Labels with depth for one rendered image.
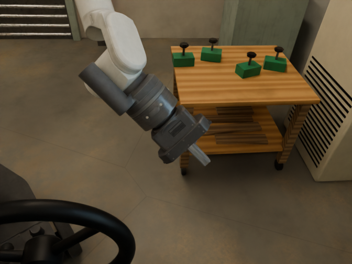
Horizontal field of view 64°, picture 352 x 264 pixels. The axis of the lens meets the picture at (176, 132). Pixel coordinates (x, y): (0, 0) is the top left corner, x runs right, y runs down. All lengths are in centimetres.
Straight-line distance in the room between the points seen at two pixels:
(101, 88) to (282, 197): 134
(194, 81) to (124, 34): 92
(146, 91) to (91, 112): 162
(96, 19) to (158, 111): 19
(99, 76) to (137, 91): 7
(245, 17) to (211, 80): 84
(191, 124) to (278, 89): 96
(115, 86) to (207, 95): 86
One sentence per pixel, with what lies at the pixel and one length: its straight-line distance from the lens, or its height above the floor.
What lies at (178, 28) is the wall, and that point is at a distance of 311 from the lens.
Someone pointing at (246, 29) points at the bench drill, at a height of 48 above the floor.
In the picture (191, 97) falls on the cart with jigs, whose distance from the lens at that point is 128.
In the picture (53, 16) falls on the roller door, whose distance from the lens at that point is 315.
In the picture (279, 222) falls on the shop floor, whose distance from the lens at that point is 156.
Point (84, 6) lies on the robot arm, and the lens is 57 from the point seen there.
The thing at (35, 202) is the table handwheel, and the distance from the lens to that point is 40.
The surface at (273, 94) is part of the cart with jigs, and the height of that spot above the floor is 53.
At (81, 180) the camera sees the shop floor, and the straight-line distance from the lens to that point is 166.
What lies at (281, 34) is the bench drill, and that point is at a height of 45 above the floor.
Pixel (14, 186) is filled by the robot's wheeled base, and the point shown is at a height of 17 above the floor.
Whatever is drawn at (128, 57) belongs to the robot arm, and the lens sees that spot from 48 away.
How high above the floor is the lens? 126
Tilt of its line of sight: 42 degrees down
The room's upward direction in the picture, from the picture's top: 3 degrees clockwise
